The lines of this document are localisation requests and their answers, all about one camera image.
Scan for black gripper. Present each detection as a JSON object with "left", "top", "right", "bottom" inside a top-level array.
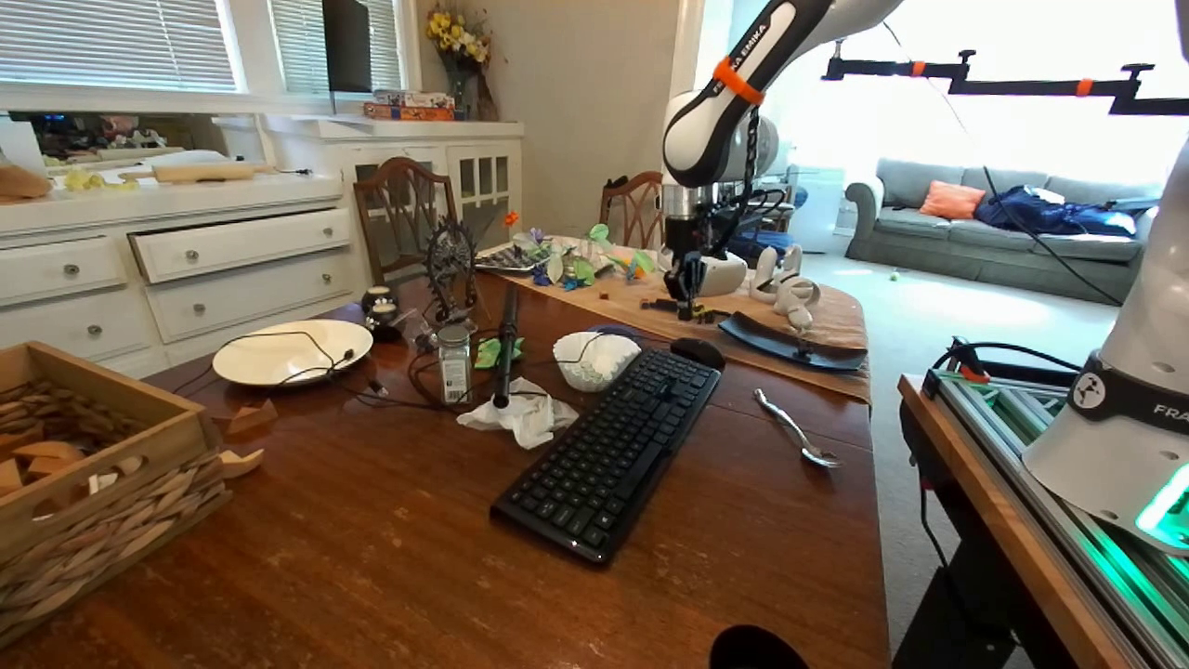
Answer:
[{"left": 661, "top": 183, "right": 753, "bottom": 324}]

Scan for black computer keyboard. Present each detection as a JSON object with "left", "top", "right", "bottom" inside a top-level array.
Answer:
[{"left": 488, "top": 344, "right": 729, "bottom": 572}]

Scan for black computer mouse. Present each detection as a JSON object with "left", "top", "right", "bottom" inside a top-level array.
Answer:
[{"left": 670, "top": 336, "right": 733, "bottom": 374}]

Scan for white toy pieces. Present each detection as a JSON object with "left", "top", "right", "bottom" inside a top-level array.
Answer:
[{"left": 745, "top": 246, "right": 824, "bottom": 336}]

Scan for blue placemat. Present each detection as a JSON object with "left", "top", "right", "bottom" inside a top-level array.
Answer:
[{"left": 712, "top": 313, "right": 868, "bottom": 380}]

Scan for white bowl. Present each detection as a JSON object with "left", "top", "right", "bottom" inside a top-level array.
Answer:
[{"left": 550, "top": 324, "right": 647, "bottom": 398}]

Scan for dark wooden chair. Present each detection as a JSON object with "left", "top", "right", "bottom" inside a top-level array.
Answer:
[
  {"left": 349, "top": 155, "right": 463, "bottom": 298},
  {"left": 597, "top": 166, "right": 670, "bottom": 254}
]

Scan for wooden cutting board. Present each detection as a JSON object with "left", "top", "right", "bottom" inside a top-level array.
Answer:
[{"left": 707, "top": 277, "right": 872, "bottom": 357}]

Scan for silver metal spoon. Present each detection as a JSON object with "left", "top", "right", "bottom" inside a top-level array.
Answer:
[{"left": 749, "top": 385, "right": 843, "bottom": 476}]

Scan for black upright pen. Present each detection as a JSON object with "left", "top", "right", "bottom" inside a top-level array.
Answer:
[{"left": 491, "top": 285, "right": 525, "bottom": 414}]

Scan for crumpled white tissue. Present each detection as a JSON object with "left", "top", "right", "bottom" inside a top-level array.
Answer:
[{"left": 452, "top": 374, "right": 582, "bottom": 453}]

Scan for small green item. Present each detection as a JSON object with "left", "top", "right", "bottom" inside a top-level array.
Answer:
[{"left": 470, "top": 336, "right": 512, "bottom": 374}]

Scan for small labelled bottle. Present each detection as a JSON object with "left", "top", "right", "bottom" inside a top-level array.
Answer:
[{"left": 431, "top": 310, "right": 484, "bottom": 414}]

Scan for white glass-door cabinet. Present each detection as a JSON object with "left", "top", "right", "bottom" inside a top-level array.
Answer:
[{"left": 265, "top": 115, "right": 527, "bottom": 254}]

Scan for grey sofa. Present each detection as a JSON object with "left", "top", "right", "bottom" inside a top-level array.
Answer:
[{"left": 843, "top": 155, "right": 1169, "bottom": 310}]

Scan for orange cushion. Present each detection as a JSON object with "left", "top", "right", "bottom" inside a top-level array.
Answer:
[{"left": 916, "top": 178, "right": 988, "bottom": 227}]

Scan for small dark jar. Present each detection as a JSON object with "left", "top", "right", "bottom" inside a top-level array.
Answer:
[{"left": 355, "top": 284, "right": 406, "bottom": 344}]

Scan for vase with yellow flowers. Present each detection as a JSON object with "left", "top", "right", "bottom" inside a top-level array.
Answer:
[{"left": 422, "top": 2, "right": 498, "bottom": 121}]

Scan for blue blanket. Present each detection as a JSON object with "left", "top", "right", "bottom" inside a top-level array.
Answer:
[{"left": 972, "top": 183, "right": 1143, "bottom": 241}]

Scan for white plate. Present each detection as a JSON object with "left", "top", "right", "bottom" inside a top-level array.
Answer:
[{"left": 208, "top": 317, "right": 380, "bottom": 390}]

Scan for small wooden piece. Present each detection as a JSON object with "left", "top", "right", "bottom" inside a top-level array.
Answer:
[
  {"left": 220, "top": 398, "right": 281, "bottom": 441},
  {"left": 216, "top": 446, "right": 267, "bottom": 488}
]

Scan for white drawer dresser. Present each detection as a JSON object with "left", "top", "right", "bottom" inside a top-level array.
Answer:
[{"left": 0, "top": 166, "right": 363, "bottom": 383}]

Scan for wooden slatted box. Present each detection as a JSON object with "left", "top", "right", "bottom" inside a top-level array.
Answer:
[{"left": 0, "top": 339, "right": 240, "bottom": 649}]

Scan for white window blind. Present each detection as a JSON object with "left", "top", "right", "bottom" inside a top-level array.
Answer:
[{"left": 0, "top": 0, "right": 240, "bottom": 95}]

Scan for dark wire ornament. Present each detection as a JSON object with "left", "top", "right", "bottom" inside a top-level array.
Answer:
[{"left": 421, "top": 220, "right": 484, "bottom": 324}]

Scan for black cable on stand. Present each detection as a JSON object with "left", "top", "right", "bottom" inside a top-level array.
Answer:
[{"left": 924, "top": 336, "right": 1086, "bottom": 390}]

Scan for black overhead camera bar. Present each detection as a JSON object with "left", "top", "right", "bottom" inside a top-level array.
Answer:
[{"left": 822, "top": 44, "right": 1189, "bottom": 118}]

